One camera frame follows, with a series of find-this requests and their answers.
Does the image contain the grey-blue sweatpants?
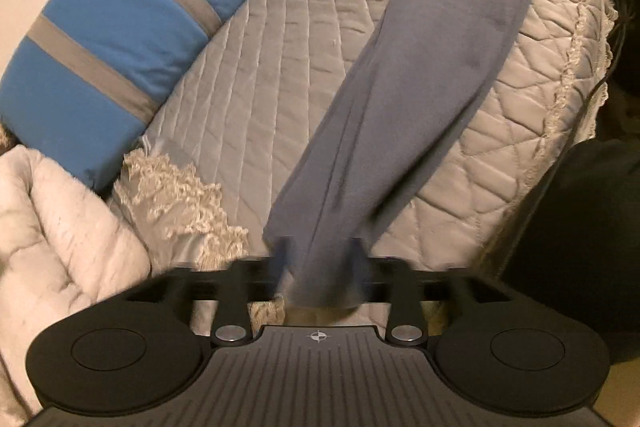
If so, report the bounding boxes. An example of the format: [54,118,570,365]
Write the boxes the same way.
[264,0,532,308]

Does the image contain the grey quilted bedspread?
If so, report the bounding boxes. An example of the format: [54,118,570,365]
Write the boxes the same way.
[110,0,616,274]

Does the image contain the white fluffy comforter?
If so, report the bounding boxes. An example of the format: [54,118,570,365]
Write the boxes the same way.
[1,145,151,426]

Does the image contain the left blue striped pillow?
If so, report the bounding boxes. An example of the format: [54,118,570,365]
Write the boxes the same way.
[1,0,245,191]

